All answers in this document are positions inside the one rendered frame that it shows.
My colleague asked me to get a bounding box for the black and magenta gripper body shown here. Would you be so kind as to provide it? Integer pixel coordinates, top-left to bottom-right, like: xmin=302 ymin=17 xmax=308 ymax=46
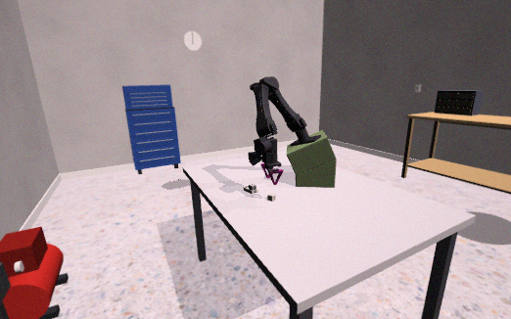
xmin=265 ymin=151 xmax=281 ymax=172

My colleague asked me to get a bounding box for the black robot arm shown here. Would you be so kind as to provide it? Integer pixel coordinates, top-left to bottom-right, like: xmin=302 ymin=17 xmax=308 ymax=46
xmin=249 ymin=76 xmax=321 ymax=166

